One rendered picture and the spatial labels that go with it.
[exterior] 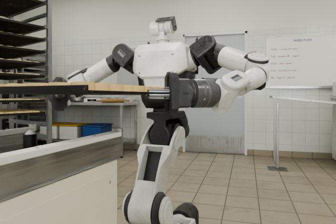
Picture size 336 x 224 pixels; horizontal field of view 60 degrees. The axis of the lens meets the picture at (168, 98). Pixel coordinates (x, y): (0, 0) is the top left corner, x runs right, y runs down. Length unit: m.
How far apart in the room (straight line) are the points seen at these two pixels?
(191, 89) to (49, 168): 0.46
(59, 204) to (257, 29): 4.81
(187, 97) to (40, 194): 0.48
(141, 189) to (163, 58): 0.57
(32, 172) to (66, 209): 0.11
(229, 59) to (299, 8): 4.14
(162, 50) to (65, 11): 5.14
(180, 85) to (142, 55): 0.54
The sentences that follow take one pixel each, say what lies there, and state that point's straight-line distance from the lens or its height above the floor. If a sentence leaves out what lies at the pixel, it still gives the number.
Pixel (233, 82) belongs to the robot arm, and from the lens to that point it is 0.90.
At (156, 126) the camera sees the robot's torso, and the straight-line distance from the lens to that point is 1.36.
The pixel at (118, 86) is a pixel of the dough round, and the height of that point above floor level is 1.01.
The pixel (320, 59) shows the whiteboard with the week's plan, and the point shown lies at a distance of 5.20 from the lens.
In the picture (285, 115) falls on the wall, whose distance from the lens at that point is 5.10.
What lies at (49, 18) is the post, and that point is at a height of 1.56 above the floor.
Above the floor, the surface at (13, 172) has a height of 0.87.
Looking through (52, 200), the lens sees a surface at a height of 0.81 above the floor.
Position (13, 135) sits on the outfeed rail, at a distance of 0.90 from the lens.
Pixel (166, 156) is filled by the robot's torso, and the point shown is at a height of 0.73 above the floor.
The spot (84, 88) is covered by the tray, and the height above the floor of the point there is 1.01.
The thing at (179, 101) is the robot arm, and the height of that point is 0.97.
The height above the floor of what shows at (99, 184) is 0.80.
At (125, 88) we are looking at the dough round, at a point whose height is 1.01.
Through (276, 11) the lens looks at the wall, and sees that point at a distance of 5.26.
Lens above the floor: 0.99
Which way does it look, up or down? level
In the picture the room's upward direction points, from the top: straight up
